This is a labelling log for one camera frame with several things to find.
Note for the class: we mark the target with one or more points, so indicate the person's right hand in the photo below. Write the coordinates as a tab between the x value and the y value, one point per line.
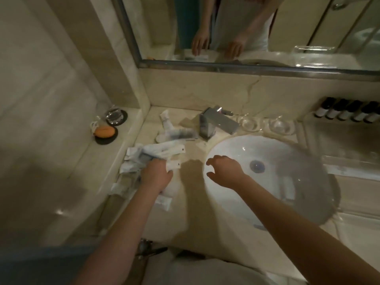
228	173

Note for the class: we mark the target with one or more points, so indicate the person's left hand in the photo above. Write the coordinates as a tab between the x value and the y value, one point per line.
155	176

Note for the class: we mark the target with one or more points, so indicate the pile of white amenity packets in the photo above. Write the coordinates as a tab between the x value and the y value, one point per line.
154	149

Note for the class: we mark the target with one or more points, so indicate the clear glass dish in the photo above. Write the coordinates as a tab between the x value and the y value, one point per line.
248	123
280	125

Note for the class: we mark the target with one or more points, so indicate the white toothpaste tube packet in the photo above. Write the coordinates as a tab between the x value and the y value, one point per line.
341	170

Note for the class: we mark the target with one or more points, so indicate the person's right forearm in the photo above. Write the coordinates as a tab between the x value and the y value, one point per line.
311	234

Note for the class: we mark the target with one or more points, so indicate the person's left forearm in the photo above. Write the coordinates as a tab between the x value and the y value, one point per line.
118	240

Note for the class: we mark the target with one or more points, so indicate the round sink drain stopper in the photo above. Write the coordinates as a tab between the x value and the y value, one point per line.
257	166

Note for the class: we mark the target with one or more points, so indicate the chrome faucet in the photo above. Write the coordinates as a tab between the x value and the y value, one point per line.
218	121

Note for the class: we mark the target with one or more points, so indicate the white sink basin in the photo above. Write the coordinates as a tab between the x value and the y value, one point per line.
282	157

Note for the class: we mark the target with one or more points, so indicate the round black soap dish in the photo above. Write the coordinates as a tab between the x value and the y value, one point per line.
107	141

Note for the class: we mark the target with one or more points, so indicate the round black coaster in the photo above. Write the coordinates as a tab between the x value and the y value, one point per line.
125	117

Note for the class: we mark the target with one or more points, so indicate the metal framed wall mirror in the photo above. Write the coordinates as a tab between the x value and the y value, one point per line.
297	26

